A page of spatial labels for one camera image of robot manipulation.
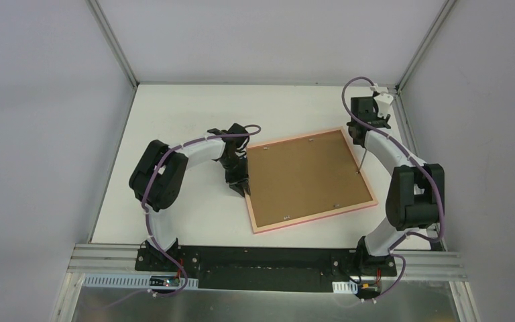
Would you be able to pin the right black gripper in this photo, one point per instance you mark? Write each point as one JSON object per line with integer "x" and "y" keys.
{"x": 358, "y": 135}

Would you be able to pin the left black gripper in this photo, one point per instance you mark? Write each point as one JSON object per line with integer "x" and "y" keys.
{"x": 236, "y": 177}

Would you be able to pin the pink picture frame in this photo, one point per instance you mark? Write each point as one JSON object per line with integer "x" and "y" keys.
{"x": 305, "y": 178}

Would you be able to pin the yellow black screwdriver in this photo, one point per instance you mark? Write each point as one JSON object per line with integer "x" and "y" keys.
{"x": 361, "y": 161}

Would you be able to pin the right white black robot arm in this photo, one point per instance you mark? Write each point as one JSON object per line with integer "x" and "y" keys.
{"x": 416, "y": 191}

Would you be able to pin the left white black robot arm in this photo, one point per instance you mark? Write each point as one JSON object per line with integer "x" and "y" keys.
{"x": 157, "y": 178}

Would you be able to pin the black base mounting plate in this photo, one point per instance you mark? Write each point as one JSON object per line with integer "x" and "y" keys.
{"x": 265, "y": 269}

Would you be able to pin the right white cable duct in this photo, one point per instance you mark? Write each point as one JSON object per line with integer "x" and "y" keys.
{"x": 345, "y": 287}

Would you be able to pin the white cable duct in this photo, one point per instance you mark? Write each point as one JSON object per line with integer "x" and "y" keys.
{"x": 345, "y": 287}
{"x": 138, "y": 281}

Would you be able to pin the aluminium front rail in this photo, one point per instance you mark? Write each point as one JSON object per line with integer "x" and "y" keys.
{"x": 120, "y": 259}

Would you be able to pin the left white cable duct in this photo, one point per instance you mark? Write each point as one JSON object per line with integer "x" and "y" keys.
{"x": 138, "y": 281}

